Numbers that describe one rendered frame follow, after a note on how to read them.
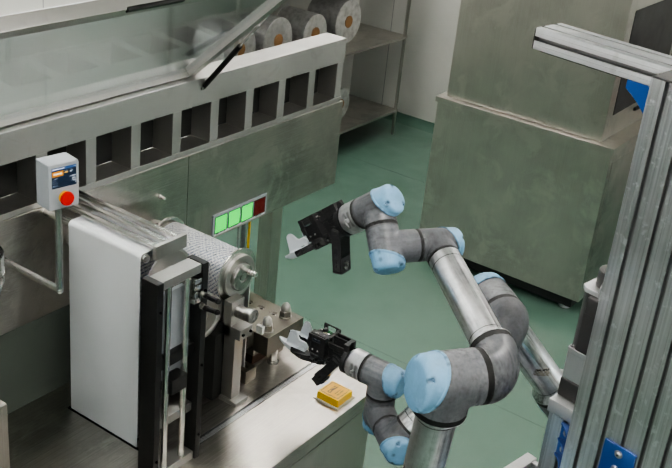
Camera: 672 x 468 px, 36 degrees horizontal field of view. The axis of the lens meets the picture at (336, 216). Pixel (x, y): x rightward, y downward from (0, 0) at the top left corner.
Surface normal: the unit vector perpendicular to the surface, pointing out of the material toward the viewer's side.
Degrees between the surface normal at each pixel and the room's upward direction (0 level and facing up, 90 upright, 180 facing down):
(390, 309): 0
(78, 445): 0
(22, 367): 90
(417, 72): 90
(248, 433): 0
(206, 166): 90
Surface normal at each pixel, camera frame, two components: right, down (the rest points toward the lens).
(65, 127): 0.81, 0.32
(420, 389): -0.92, -0.06
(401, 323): 0.10, -0.90
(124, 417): -0.58, 0.29
